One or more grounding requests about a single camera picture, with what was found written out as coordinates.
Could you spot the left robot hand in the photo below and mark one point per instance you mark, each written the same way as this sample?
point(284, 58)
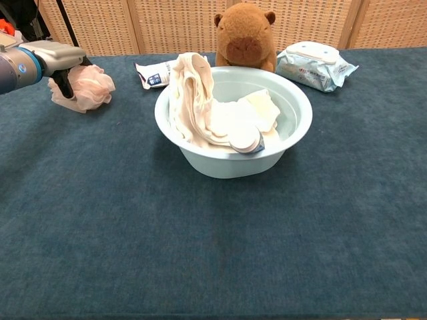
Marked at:
point(61, 56)

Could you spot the pink mesh bath pouf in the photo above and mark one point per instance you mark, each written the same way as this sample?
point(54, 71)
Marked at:
point(93, 86)

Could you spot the white towel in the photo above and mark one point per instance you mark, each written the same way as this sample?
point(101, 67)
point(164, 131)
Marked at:
point(200, 110)

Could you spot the blue white toothpaste tube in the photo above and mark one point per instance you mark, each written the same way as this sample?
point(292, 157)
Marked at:
point(247, 143)

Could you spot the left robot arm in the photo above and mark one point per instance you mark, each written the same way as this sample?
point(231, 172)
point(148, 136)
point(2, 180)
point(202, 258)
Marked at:
point(13, 70)

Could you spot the light blue plastic basin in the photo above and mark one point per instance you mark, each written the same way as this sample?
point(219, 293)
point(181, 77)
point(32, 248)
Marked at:
point(233, 166)

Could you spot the black tripod stand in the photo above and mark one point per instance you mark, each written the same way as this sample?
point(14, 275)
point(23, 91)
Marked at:
point(66, 20)

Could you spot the small orange object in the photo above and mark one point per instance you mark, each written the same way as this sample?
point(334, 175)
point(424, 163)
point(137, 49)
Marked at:
point(6, 27)

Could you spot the white tissue pack blue label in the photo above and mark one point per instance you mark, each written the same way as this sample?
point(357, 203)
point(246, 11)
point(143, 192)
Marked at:
point(153, 76)

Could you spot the woven rattan folding screen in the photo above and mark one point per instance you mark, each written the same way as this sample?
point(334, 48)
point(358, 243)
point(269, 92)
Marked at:
point(173, 26)

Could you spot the brown capybara plush toy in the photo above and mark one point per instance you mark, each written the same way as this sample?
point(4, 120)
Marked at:
point(245, 36)

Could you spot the dark blue table mat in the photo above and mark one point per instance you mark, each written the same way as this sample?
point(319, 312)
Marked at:
point(133, 233)

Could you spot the light blue wet wipes pack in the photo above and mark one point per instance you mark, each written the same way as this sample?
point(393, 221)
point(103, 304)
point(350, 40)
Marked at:
point(313, 70)

